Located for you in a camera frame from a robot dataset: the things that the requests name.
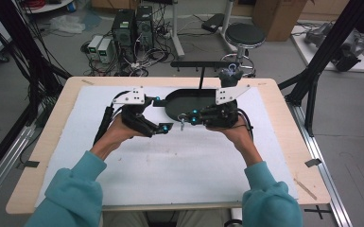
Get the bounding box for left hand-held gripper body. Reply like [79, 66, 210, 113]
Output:
[112, 87, 156, 138]

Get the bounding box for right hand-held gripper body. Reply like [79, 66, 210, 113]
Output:
[199, 84, 251, 130]

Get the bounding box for black hook stand with tray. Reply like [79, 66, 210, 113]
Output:
[162, 61, 241, 123]

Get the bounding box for black and pink plush toy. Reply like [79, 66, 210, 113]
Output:
[217, 62, 245, 89]

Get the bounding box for person's left hand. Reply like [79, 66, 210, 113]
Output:
[98, 113, 147, 152]

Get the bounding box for person's right hand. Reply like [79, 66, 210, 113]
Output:
[205, 114, 255, 151]

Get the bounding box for white foam mat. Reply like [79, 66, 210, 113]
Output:
[34, 85, 300, 210]

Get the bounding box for white power supply unit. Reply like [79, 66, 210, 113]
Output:
[87, 34, 104, 61]
[96, 38, 113, 64]

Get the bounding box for white desk leg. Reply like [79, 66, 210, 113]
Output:
[218, 0, 238, 54]
[169, 0, 186, 60]

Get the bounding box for black computer tower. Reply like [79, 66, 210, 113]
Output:
[111, 9, 137, 64]
[135, 5, 155, 51]

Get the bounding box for black round stool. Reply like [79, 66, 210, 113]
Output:
[217, 22, 267, 79]

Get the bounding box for black flat case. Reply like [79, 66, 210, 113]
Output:
[200, 12, 226, 34]

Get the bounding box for person's legs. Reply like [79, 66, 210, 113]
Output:
[101, 209, 244, 227]

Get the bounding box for black tape piece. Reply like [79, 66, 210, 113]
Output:
[304, 158, 323, 168]
[15, 160, 41, 169]

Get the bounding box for cardboard box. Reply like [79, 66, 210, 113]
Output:
[252, 0, 310, 43]

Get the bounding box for clear plastic bag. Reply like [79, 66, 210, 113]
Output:
[48, 14, 87, 35]

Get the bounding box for thin wooden stick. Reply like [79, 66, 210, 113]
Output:
[293, 177, 319, 201]

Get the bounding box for white board with grey devices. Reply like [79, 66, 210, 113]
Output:
[290, 22, 364, 74]

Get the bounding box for black tape cross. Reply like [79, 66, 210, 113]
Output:
[303, 204, 333, 220]

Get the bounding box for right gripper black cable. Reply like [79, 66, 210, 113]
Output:
[236, 108, 255, 140]

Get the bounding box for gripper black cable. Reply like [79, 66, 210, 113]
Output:
[236, 108, 255, 140]
[93, 90, 130, 147]

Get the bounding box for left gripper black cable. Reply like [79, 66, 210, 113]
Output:
[93, 90, 130, 147]

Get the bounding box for aluminium rail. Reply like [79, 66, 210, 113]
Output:
[0, 122, 38, 211]
[286, 101, 355, 227]

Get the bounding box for black metal frame post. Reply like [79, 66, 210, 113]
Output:
[0, 0, 74, 127]
[277, 0, 364, 138]

